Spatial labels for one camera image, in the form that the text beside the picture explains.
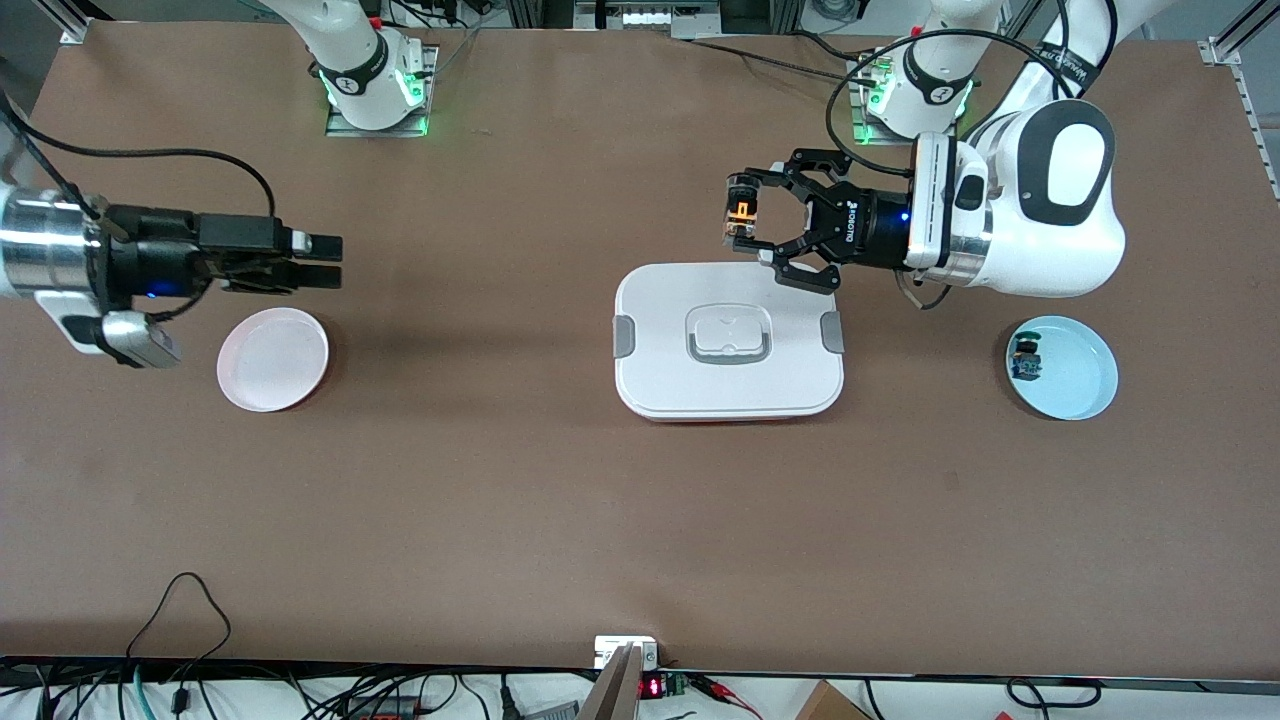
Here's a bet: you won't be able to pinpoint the pink round plate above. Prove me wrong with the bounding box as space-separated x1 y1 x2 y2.
217 307 330 413

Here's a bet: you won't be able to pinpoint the brown cardboard box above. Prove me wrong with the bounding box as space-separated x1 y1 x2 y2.
795 680 873 720

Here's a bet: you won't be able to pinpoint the aluminium perforated rail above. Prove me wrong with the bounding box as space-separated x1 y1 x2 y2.
1198 0 1280 201

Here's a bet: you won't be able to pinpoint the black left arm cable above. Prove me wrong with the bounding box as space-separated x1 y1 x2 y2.
826 0 1119 181

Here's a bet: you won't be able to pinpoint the orange push-button switch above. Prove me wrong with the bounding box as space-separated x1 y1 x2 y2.
722 173 767 251

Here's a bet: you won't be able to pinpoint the white metal bracket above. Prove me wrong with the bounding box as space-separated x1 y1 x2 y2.
594 636 659 669

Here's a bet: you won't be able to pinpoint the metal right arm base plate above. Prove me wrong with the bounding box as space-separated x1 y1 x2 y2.
325 45 441 138

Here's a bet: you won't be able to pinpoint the white device with lights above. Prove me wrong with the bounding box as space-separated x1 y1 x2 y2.
575 0 721 41

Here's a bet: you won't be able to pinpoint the red clip lead wires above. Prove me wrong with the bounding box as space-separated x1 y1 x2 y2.
690 675 766 720

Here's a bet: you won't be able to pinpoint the black coiled cable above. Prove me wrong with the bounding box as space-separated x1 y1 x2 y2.
1005 678 1103 709

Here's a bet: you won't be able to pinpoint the thin black looped cable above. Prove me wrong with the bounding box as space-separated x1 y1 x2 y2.
125 572 233 693

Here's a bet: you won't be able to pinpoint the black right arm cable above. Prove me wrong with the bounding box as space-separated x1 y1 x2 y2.
0 90 277 221

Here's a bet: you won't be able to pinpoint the light blue round plate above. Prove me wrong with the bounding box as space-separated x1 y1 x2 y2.
1005 315 1119 421

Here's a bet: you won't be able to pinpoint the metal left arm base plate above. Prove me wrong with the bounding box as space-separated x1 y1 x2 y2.
848 50 961 148

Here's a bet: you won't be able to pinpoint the aluminium frame extrusion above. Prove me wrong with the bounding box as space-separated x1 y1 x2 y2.
30 0 113 46

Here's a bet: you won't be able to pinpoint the grey slanted mounting bar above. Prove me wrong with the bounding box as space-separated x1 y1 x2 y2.
575 645 644 720

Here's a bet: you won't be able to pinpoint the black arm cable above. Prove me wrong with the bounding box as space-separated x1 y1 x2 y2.
0 90 277 221
826 0 1119 181

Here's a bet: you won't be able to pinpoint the black cable with metal plug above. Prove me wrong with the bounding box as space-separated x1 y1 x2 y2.
680 32 891 89

